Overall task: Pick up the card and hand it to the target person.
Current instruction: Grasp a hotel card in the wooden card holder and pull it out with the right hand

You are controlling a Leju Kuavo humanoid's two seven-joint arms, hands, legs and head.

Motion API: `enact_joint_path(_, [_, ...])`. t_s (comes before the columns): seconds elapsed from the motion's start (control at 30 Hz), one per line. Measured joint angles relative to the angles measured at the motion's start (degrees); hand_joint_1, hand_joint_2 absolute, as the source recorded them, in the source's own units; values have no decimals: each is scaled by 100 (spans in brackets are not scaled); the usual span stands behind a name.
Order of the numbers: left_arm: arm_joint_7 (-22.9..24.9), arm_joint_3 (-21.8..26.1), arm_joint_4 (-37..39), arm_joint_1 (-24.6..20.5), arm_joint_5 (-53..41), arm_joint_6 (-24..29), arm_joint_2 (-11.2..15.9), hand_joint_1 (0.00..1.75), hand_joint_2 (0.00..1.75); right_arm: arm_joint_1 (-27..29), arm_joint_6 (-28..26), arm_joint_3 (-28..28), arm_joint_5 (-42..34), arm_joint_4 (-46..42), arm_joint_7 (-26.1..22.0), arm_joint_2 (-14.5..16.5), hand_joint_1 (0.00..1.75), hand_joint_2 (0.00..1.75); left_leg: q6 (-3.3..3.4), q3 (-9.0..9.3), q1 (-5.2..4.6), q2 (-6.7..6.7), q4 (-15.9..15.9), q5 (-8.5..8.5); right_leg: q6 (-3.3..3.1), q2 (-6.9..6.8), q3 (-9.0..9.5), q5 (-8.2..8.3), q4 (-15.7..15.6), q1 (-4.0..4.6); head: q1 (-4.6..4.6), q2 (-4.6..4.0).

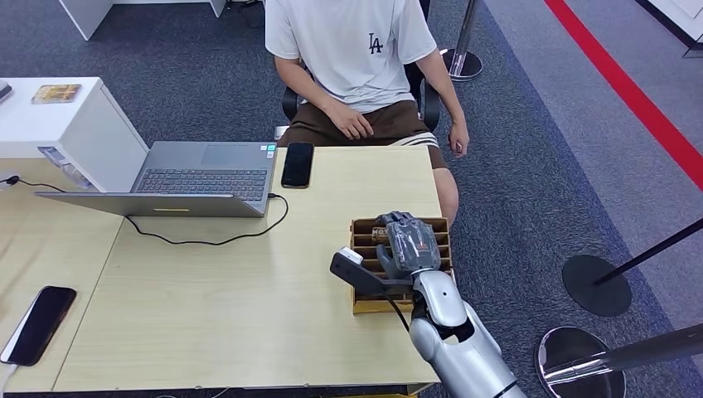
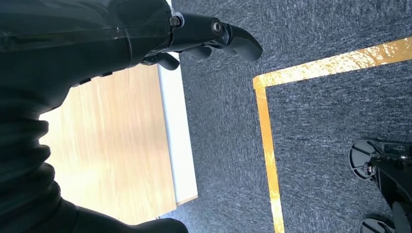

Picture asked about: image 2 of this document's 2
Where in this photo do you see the yellow floor tape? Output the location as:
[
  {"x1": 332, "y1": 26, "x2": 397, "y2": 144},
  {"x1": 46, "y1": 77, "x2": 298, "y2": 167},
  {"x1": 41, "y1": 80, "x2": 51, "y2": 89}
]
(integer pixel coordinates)
[{"x1": 252, "y1": 36, "x2": 412, "y2": 233}]

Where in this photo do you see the black wheeled base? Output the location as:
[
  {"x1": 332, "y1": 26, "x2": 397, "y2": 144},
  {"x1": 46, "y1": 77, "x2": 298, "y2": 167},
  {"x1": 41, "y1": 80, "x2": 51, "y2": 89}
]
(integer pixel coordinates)
[{"x1": 348, "y1": 138, "x2": 412, "y2": 233}]

